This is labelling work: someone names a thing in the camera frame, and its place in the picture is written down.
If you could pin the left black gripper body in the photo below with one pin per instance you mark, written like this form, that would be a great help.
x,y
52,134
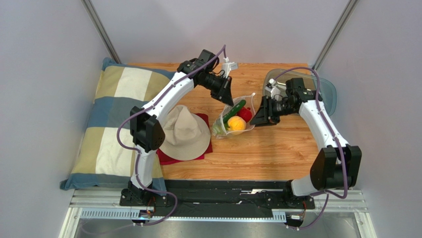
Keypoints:
x,y
214,84

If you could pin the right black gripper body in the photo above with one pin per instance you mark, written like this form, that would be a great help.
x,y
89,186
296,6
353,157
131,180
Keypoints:
x,y
265,109

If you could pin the red strawberry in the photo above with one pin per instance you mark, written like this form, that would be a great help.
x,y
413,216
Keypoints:
x,y
245,113

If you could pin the green cucumber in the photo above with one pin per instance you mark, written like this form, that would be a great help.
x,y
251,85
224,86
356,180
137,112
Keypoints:
x,y
235,109

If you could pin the clear polka dot zip bag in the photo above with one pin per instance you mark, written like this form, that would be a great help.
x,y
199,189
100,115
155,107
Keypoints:
x,y
220,129

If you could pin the orange fruit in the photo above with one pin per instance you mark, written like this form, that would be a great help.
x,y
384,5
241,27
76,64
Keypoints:
x,y
236,124

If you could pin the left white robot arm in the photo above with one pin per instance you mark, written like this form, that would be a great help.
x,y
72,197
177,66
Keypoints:
x,y
146,123

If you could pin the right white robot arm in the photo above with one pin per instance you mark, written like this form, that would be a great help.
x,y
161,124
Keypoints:
x,y
337,163

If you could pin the grey transparent plastic container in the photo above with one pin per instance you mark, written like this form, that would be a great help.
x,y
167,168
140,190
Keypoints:
x,y
327,89

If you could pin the beige bucket hat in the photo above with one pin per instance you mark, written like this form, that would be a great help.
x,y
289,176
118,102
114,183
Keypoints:
x,y
187,136

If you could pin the dark red cloth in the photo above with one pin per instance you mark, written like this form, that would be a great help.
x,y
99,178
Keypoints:
x,y
164,159

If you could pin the plaid blue beige pillow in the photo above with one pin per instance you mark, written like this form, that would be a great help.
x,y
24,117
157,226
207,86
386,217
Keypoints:
x,y
101,160

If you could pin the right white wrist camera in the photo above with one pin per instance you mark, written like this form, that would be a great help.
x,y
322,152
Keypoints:
x,y
274,89

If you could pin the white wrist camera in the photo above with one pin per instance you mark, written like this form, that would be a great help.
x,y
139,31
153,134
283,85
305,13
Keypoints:
x,y
227,66
274,89

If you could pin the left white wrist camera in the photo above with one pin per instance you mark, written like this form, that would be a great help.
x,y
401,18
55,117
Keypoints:
x,y
227,66

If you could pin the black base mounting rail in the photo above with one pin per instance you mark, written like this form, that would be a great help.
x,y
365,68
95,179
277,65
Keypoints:
x,y
216,198

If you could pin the right aluminium frame post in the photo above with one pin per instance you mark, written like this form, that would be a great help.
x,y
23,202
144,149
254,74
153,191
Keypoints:
x,y
336,31

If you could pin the aluminium frame post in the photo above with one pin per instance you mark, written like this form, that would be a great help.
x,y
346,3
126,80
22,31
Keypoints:
x,y
97,22
336,31

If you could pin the left aluminium frame post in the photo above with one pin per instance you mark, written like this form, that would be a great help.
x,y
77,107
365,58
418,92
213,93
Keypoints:
x,y
97,22

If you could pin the aluminium base frame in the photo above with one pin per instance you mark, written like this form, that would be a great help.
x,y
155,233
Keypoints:
x,y
347,216

